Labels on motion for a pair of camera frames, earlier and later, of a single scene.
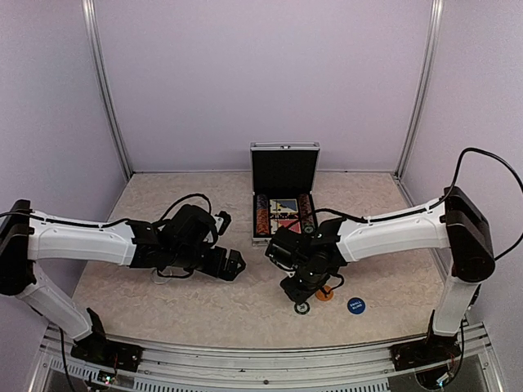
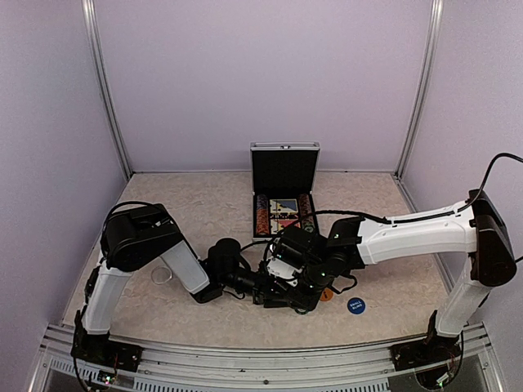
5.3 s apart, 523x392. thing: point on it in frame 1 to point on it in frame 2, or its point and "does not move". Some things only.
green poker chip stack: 309,228 does not move
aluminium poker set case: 283,183 does not move
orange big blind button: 320,296 does not move
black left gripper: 229,273 to 265,290
